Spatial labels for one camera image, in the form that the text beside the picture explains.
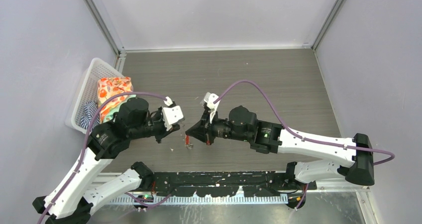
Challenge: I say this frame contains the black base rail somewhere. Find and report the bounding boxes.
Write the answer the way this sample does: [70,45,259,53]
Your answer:
[135,171,306,198]

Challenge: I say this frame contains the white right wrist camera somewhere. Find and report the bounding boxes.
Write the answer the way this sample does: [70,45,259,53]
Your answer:
[201,92,219,124]

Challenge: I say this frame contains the orange floral cloth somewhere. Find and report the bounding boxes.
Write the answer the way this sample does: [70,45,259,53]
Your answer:
[97,77,133,107]

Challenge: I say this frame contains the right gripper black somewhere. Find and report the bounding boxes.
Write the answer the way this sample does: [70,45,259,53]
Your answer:
[186,108,250,145]

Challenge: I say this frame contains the white plastic basket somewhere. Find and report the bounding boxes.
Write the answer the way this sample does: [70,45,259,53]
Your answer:
[65,58,123,134]

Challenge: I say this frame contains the red key tag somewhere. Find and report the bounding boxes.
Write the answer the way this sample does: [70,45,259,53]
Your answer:
[185,135,190,145]

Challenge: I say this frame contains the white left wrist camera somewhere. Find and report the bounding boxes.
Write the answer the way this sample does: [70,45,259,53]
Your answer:
[161,97,185,131]

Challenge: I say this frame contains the mint green cloth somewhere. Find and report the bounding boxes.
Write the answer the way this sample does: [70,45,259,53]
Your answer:
[99,95,136,123]

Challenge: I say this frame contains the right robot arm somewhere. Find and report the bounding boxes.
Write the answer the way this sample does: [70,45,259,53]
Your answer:
[186,106,375,190]

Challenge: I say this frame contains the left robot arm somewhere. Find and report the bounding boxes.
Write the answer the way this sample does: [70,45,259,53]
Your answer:
[33,98,184,224]

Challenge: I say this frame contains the blue striped cloth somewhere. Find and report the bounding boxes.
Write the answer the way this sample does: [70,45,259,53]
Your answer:
[80,101,100,129]

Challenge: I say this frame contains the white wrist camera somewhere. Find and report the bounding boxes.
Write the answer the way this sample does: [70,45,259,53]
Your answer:
[201,92,219,124]
[161,97,185,131]

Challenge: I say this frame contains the silver perforated keyring plate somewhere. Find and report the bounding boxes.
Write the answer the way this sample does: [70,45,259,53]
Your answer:
[180,124,194,150]

